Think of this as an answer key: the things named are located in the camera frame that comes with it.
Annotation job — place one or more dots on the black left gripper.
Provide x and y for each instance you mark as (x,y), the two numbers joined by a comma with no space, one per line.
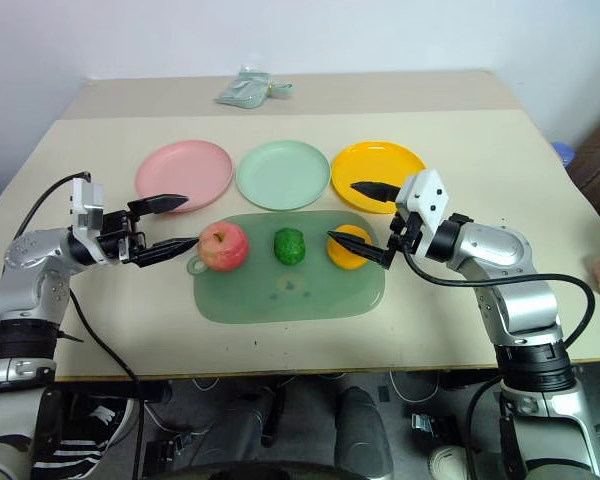
(121,237)

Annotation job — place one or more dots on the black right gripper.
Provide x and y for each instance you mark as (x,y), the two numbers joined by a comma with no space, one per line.
(408,232)

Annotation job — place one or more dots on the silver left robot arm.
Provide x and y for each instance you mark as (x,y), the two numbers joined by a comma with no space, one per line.
(27,280)

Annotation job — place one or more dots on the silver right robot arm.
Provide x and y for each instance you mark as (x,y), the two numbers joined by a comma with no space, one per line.
(520,300)

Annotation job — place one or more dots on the orange fruit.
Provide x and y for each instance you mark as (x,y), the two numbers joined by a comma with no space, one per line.
(345,257)

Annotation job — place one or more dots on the yellow plate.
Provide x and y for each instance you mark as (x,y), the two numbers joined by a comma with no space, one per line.
(377,165)

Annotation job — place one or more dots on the pink plate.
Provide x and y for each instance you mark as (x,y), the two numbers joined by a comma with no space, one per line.
(183,175)

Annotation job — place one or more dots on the green pepper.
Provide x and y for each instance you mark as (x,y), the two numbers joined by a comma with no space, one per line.
(289,245)

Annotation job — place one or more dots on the green plate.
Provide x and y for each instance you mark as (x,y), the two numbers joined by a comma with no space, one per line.
(282,173)

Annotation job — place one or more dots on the red apple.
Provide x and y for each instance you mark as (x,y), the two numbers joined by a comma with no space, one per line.
(223,246)

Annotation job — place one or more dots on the green translucent cutting board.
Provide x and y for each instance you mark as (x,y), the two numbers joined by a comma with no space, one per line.
(290,290)

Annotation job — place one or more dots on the pale green pouch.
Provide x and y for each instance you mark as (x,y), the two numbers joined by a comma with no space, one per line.
(244,90)

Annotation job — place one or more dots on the blue round object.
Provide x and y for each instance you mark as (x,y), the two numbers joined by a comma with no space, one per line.
(562,150)

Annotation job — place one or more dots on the black white striped shoe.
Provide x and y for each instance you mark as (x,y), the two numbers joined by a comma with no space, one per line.
(87,435)

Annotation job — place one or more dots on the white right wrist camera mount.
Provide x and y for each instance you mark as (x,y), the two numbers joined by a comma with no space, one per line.
(424,192)

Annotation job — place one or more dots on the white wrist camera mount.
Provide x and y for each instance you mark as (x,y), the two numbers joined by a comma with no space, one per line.
(424,192)
(86,202)

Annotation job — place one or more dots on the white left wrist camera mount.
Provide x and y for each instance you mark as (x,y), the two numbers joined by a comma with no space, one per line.
(86,202)

